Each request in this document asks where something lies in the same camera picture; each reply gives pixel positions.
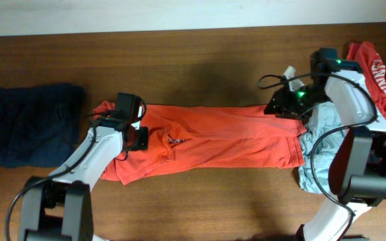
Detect orange McKinney Boyd soccer shirt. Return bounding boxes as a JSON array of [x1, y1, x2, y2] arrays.
[[101, 104, 306, 185]]

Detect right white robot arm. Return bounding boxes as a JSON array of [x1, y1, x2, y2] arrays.
[[264, 48, 386, 240]]

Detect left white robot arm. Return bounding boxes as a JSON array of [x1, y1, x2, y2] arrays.
[[5, 92, 148, 241]]

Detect light grey-blue shirt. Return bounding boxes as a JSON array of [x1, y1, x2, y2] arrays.
[[298, 102, 346, 193]]

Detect red McKinney shirt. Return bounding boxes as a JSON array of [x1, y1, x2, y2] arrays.
[[346, 42, 386, 120]]

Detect folded navy blue garment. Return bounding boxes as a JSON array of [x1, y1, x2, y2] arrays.
[[0, 84, 84, 168]]

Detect left black cable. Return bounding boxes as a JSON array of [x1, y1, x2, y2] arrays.
[[4, 96, 148, 241]]

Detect black cable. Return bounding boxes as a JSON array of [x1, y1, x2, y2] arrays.
[[4, 96, 148, 241], [257, 72, 379, 241]]

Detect right black cable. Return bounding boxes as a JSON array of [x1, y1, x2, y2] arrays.
[[257, 72, 379, 241]]

